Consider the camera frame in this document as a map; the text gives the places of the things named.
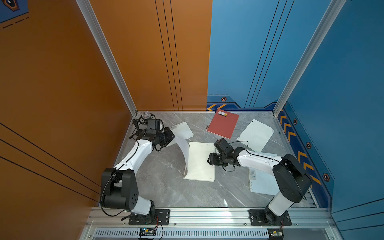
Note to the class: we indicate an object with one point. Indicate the right circuit board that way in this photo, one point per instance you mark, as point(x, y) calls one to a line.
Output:
point(275, 234)

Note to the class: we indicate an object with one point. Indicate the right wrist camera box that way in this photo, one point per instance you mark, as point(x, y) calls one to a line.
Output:
point(223, 147)

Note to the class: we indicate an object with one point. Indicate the right aluminium corner post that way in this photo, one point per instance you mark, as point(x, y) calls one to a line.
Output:
point(320, 33)

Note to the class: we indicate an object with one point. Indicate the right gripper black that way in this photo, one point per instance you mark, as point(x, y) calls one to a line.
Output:
point(211, 161)

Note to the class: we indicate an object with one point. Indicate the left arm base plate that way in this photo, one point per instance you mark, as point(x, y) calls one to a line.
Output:
point(157, 216)

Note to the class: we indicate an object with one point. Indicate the white spiral notebook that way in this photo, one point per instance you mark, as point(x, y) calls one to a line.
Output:
point(196, 159)
point(262, 183)

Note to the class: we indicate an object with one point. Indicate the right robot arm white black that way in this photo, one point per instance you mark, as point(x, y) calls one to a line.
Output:
point(291, 177)

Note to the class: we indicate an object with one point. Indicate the red spiral notebook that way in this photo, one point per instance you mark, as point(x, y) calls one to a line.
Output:
point(223, 124)

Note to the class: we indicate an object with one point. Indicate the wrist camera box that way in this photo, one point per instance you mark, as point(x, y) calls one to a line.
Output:
point(154, 126)
point(223, 147)

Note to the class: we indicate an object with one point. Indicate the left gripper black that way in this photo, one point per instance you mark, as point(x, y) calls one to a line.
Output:
point(170, 136)

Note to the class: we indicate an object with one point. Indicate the torn white page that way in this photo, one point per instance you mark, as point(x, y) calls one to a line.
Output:
point(257, 135)

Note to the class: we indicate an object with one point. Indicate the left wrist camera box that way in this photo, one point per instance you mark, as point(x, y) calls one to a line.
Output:
point(154, 126)

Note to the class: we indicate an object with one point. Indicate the left aluminium corner post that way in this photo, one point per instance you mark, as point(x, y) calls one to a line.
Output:
point(99, 36)

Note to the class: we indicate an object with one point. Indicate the aluminium corner post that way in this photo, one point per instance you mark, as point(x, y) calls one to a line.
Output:
point(99, 36)
point(320, 33)

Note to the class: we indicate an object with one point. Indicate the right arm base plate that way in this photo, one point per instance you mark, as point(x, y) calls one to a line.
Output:
point(267, 218)

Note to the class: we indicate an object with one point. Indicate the aluminium front rail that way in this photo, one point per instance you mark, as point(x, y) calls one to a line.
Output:
point(213, 224)

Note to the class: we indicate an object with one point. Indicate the black microphone on tripod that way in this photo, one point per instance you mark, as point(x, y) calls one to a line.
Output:
point(142, 120)

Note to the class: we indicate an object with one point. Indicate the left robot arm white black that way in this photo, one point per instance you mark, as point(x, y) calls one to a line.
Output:
point(119, 188)

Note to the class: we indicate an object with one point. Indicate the left green circuit board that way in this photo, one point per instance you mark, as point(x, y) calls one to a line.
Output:
point(148, 232)

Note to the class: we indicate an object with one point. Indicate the white notebook at back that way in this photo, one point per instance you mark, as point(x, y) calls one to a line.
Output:
point(182, 131)

